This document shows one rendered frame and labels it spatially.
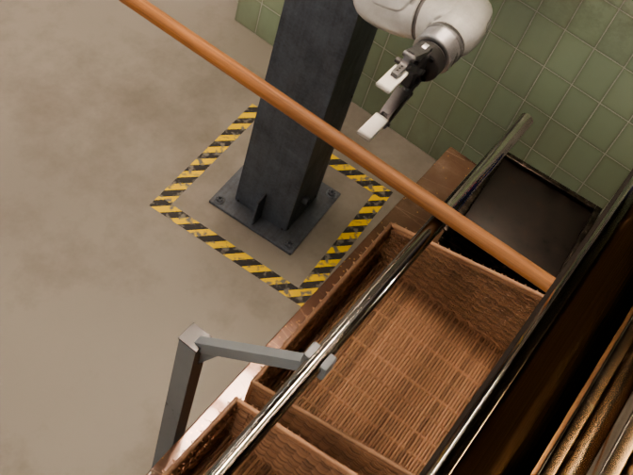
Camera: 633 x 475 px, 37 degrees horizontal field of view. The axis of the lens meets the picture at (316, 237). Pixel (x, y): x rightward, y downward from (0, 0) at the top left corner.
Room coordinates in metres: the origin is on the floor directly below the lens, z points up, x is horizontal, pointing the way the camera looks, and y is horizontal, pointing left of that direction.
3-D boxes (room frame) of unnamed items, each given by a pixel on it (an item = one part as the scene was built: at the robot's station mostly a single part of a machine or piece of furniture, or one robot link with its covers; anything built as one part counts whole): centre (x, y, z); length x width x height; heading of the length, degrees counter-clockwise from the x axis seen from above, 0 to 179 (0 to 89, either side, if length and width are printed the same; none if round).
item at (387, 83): (1.27, -0.02, 1.26); 0.07 x 0.03 x 0.01; 162
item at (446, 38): (1.47, -0.09, 1.19); 0.09 x 0.06 x 0.09; 72
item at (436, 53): (1.40, -0.07, 1.19); 0.09 x 0.07 x 0.08; 162
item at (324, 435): (1.06, -0.29, 0.72); 0.56 x 0.49 x 0.28; 162
